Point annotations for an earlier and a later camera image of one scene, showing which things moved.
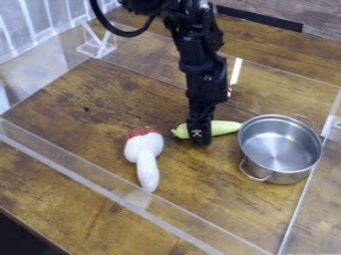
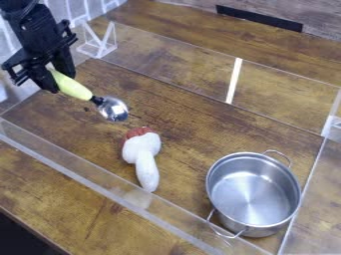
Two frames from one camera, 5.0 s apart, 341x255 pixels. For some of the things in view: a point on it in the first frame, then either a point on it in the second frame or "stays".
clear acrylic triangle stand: x=94 y=45 stays
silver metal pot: x=281 y=147 to x=254 y=191
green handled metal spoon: x=218 y=127 to x=113 y=107
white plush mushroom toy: x=143 y=146 stays
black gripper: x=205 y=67 to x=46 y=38
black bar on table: x=258 y=18 stays
